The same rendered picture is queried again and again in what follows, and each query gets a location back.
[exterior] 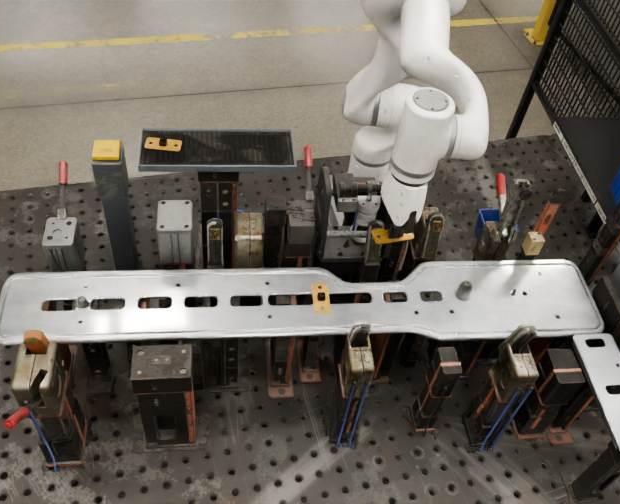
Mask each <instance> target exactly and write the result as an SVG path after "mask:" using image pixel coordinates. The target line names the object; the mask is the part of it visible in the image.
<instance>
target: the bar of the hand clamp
mask: <svg viewBox="0 0 620 504"><path fill-rule="evenodd" d="M530 185H531V184H530V182H529V180H528V179H518V178H516V179H513V181H512V184H511V187H510V190H509V193H508V196H507V199H506V202H505V205H504V208H503V211H502V214H501V217H500V220H499V223H498V226H497V228H498V229H499V238H498V240H497V242H500V239H501V236H502V233H503V230H504V227H505V226H508V231H509V235H508V236H506V239H507V241H508V242H510V241H511V239H512V236H513V233H514V230H515V227H516V225H517V222H518V219H519V216H520V213H521V211H522V208H523V205H524V202H525V200H528V199H529V198H530V197H531V196H532V192H531V191H530V190H529V188H530Z"/></svg>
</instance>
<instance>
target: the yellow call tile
mask: <svg viewBox="0 0 620 504"><path fill-rule="evenodd" d="M120 147H121V141H120V140H95V141H94V147H93V153H92V159H93V160H119V155H120Z"/></svg>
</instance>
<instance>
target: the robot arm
mask: <svg viewBox="0 0 620 504"><path fill-rule="evenodd" d="M360 1H361V5H362V8H363V11H364V13H365V14H366V16H367V18H368V19H369V20H370V22H371V23H372V24H373V25H374V26H375V28H376V29H377V30H378V32H379V36H378V41H377V46H376V50H375V54H374V57H373V59H372V61H371V62H370V63H369V64H368V65H367V66H366V67H365V68H364V69H362V70H361V71H360V72H359V73H358V74H357V75H356V76H355V77H354V78H353V79H352V80H351V81H350V82H349V83H348V85H347V86H346V88H345V90H344V91H343V95H342V99H341V112H342V114H343V116H344V118H345V119H346V120H347V121H349V122H351V123H353V124H356V125H362V126H365V127H363V128H361V129H360V130H358V132H357V133H356V135H355V137H354V141H353V146H352V152H351V157H350V163H349V168H348V173H353V175H354V177H374V178H375V179H376V182H379V181H383V184H382V188H381V196H382V199H383V201H384V204H385V206H386V208H387V213H388V214H389V215H387V217H386V220H385V224H384V229H385V230H388V229H390V231H389V234H388V238H389V239H393V238H400V237H403V235H404V232H406V233H407V234H408V233H413V228H414V222H415V223H417V222H418V221H419V219H420V217H421V214H422V210H423V206H424V202H425V198H426V192H427V182H428V181H429V180H431V179H432V177H433V175H434V173H435V170H436V167H437V164H438V161H439V160H440V159H442V158H452V159H462V160H474V159H477V158H480V157H481V156H482V155H483V154H484V152H485V150H486V148H487V144H488V136H489V118H488V104H487V98H486V94H485V91H484V89H483V86H482V84H481V83H480V81H479V79H478V78H477V76H476V75H475V74H474V73H473V71H472V70H471V69H470V68H469V67H468V66H467V65H465V64H464V63H463V62H462V61H461V60H460V59H458V58H457V57H456V56H454V55H453V54H452V53H451V52H450V50H449V33H450V16H453V15H455V14H457V13H459V12H460V11H461V10H462V9H463V8H464V6H465V4H466V2H467V0H360ZM407 75H409V76H411V77H413V78H415V79H418V80H420V81H423V82H425V83H427V84H430V85H432V86H434V87H436V88H437V89H435V88H430V87H422V88H420V87H417V86H414V85H409V84H402V83H399V82H400V81H402V80H403V79H404V78H405V77H406V76H407ZM438 89H439V90H438ZM455 105H456V106H457V108H458V110H459V114H460V115H457V114H454V112H455ZM381 196H379V197H380V198H381Z"/></svg>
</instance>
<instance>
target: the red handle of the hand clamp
mask: <svg viewBox="0 0 620 504"><path fill-rule="evenodd" d="M496 188H497V196H498V205H499V219H500V217H501V214H502V211H503V208H504V205H505V202H506V184H505V175H503V173H499V174H498V175H497V176H496ZM508 235H509V231H508V226H505V227H504V230H503V233H502V237H506V236H508Z"/></svg>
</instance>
